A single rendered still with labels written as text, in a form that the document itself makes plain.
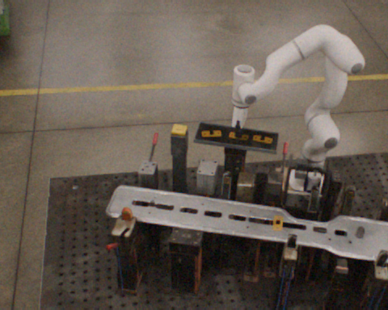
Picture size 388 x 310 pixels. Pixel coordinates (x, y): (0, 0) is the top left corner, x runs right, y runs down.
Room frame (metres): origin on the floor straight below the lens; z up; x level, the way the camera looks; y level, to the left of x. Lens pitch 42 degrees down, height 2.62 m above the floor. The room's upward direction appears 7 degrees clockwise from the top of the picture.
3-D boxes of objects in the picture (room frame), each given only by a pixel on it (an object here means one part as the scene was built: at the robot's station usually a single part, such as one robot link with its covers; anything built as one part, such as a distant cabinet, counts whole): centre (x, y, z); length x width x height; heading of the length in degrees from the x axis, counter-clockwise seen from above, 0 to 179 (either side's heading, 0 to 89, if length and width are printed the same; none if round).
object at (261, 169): (1.78, -0.03, 0.90); 0.05 x 0.05 x 0.40; 88
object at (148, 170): (1.75, 0.47, 0.88); 0.11 x 0.10 x 0.36; 178
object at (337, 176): (1.77, -0.35, 0.91); 0.07 x 0.05 x 0.42; 178
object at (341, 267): (1.38, -0.38, 0.84); 0.11 x 0.08 x 0.29; 178
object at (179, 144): (1.92, 0.36, 0.92); 0.08 x 0.08 x 0.44; 88
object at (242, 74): (1.91, 0.09, 1.44); 0.09 x 0.08 x 0.13; 20
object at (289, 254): (1.39, -0.17, 0.87); 0.12 x 0.09 x 0.35; 178
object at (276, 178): (1.76, -0.09, 0.89); 0.13 x 0.11 x 0.38; 178
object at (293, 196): (1.77, -0.22, 0.94); 0.18 x 0.13 x 0.49; 88
